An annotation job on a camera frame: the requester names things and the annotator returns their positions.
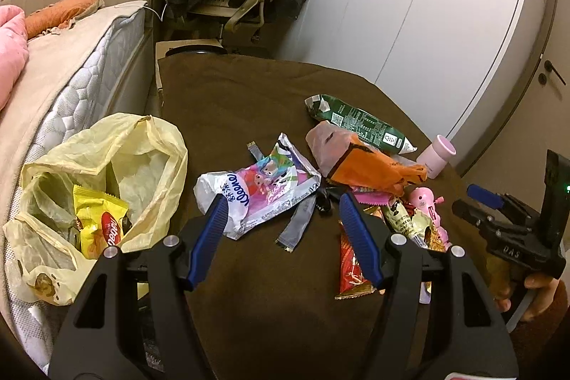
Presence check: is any person's right forearm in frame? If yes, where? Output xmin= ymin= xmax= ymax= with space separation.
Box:
xmin=508 ymin=315 xmax=564 ymax=380

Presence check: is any yellow plastic bag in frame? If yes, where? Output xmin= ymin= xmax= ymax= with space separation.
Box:
xmin=2 ymin=113 xmax=188 ymax=308

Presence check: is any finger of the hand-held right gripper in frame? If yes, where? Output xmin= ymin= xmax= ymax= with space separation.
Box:
xmin=467 ymin=184 xmax=535 ymax=220
xmin=451 ymin=199 xmax=504 ymax=243

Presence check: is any orange translucent plastic wrapper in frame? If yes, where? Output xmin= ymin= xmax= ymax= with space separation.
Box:
xmin=306 ymin=121 xmax=429 ymax=196

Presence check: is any beige chair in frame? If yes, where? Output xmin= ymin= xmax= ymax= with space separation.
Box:
xmin=183 ymin=0 xmax=275 ymax=48

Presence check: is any white wardrobe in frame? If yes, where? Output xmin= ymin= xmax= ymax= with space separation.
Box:
xmin=267 ymin=0 xmax=537 ymax=151

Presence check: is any pink cup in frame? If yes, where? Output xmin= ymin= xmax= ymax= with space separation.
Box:
xmin=416 ymin=134 xmax=457 ymax=179

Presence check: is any pink plastic toy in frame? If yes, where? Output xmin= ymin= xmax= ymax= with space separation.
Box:
xmin=407 ymin=186 xmax=449 ymax=248

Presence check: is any black door handle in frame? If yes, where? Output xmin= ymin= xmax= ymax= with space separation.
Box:
xmin=545 ymin=60 xmax=568 ymax=86

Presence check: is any green white snack packet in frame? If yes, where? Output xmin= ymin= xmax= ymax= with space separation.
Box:
xmin=305 ymin=94 xmax=418 ymax=155

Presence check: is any black round disc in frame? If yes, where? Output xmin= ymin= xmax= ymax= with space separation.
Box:
xmin=167 ymin=45 xmax=226 ymax=58

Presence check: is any white cable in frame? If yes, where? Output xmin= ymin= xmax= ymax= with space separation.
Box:
xmin=141 ymin=0 xmax=169 ymax=25

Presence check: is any small black object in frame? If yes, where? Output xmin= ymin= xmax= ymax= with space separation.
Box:
xmin=314 ymin=185 xmax=344 ymax=214

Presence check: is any person's right hand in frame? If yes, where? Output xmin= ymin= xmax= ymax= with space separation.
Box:
xmin=489 ymin=253 xmax=564 ymax=323

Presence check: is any beige bed sheet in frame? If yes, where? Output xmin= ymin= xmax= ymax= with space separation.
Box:
xmin=0 ymin=0 xmax=147 ymax=229

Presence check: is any cartoon print tissue packet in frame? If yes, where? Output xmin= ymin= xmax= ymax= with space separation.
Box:
xmin=193 ymin=133 xmax=322 ymax=241

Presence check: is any pink blanket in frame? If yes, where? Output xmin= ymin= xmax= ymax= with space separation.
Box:
xmin=0 ymin=5 xmax=30 ymax=110

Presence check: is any yellow red snack packet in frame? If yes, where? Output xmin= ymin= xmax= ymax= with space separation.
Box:
xmin=72 ymin=185 xmax=130 ymax=260

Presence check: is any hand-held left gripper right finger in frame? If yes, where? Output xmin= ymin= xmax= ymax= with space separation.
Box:
xmin=338 ymin=191 xmax=520 ymax=380

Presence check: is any orange pillow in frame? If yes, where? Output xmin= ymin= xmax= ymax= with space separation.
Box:
xmin=24 ymin=0 xmax=103 ymax=41

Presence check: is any beige door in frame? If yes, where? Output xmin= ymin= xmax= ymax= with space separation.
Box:
xmin=452 ymin=0 xmax=570 ymax=203

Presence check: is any red snack wrapper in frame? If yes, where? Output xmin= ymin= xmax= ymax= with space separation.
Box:
xmin=335 ymin=220 xmax=384 ymax=301

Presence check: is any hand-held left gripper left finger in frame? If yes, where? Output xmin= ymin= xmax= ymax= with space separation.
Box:
xmin=48 ymin=192 xmax=230 ymax=380

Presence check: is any cardboard box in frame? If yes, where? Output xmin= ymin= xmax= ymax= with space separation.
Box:
xmin=154 ymin=38 xmax=229 ymax=94

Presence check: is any yellow pink wrapper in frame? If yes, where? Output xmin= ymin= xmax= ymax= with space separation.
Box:
xmin=383 ymin=197 xmax=441 ymax=253

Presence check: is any grey wrapper strip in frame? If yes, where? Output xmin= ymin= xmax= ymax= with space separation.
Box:
xmin=276 ymin=195 xmax=315 ymax=251

